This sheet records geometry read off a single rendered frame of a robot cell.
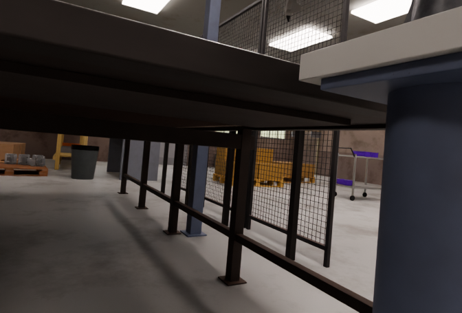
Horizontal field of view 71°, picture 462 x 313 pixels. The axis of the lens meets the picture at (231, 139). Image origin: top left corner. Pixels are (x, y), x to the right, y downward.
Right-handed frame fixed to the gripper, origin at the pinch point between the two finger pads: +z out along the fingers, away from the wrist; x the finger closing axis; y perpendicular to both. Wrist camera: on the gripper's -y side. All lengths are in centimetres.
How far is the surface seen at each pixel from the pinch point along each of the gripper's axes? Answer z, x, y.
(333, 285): 95, 20, 17
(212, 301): 111, 70, -19
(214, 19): -82, 154, 5
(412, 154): 55, -56, -13
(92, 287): 103, 87, -76
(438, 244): 67, -58, -13
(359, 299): 97, 10, 20
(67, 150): -49, 729, -235
